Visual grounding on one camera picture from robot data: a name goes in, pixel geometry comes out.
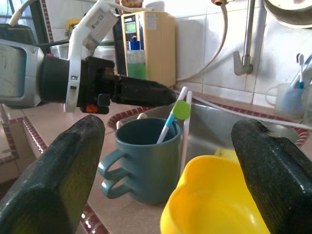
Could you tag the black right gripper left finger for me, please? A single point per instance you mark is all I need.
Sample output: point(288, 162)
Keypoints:
point(48, 185)

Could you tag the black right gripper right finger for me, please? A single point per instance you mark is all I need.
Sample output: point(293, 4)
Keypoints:
point(278, 180)

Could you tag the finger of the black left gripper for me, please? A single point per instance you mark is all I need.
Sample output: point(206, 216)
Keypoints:
point(146, 92)

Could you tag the blue ceramic mug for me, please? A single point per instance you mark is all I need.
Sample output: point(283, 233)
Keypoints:
point(148, 170)

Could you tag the green dish soap bottle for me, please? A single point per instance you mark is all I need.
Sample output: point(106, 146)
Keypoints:
point(136, 69)

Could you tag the white jug green band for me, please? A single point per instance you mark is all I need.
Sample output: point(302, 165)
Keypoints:
point(107, 52)

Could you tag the beige water purifier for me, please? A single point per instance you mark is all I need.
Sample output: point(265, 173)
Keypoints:
point(158, 48)

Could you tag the yellow dish sponge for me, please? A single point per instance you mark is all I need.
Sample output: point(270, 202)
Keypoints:
point(228, 154)

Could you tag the stainless steel sink basin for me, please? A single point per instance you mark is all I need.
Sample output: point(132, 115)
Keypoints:
point(209, 131)

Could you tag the clear toothbrush cup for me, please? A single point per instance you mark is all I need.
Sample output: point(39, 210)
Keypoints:
point(285, 104)

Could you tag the brown woven basket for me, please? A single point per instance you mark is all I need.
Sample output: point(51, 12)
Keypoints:
point(129, 3)

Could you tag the blue toothbrush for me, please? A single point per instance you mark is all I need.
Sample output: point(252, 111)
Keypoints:
point(296, 79)

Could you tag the white toothbrush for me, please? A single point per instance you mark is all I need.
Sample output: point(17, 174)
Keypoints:
point(301, 73)

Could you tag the hanging steel pan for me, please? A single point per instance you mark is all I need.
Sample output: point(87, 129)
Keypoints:
point(287, 14)

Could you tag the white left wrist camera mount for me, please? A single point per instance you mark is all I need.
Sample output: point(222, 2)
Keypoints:
point(74, 61)

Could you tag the steel wall tap pipe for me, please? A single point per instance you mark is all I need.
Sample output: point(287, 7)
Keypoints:
point(247, 36)

